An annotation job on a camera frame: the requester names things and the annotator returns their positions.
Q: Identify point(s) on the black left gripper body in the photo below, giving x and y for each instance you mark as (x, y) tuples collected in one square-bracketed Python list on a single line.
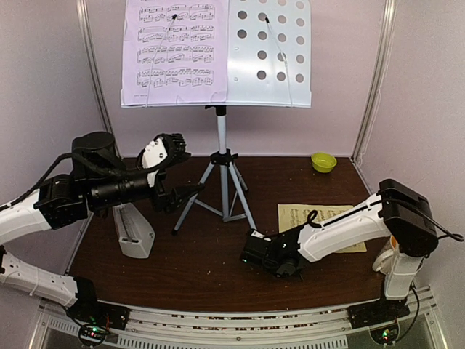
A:
[(160, 197)]

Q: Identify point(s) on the green bowl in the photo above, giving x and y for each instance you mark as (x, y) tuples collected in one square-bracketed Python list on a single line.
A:
[(323, 162)]

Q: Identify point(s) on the purple sheet music page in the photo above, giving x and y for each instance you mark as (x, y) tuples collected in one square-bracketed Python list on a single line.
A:
[(174, 53)]

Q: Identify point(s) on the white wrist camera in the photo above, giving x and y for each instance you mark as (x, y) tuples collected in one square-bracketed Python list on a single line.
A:
[(255, 247), (164, 151)]

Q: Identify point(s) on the white metronome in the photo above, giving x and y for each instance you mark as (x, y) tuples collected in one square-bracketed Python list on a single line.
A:
[(135, 234)]

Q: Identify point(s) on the aluminium front rail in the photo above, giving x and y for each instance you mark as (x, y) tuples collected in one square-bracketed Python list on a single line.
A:
[(327, 327)]

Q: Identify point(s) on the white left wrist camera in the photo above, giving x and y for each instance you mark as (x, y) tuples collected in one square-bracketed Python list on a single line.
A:
[(164, 151)]

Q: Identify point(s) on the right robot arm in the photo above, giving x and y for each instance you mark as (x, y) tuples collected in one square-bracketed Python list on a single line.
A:
[(395, 210)]

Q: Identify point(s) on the white mug orange inside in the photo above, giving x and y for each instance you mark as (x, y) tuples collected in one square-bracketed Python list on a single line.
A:
[(383, 261)]

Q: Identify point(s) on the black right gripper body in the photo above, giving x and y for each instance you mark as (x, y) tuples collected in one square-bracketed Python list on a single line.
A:
[(279, 275)]

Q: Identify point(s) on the white folding music stand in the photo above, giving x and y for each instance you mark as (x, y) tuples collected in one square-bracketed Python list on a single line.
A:
[(268, 64)]

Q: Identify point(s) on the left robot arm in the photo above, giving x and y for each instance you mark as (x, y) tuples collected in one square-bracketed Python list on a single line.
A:
[(91, 178)]

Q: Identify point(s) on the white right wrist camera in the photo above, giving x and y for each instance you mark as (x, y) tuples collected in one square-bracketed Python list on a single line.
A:
[(255, 247)]

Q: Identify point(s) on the yellow sheet music page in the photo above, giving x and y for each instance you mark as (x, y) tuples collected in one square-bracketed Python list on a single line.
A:
[(292, 215)]

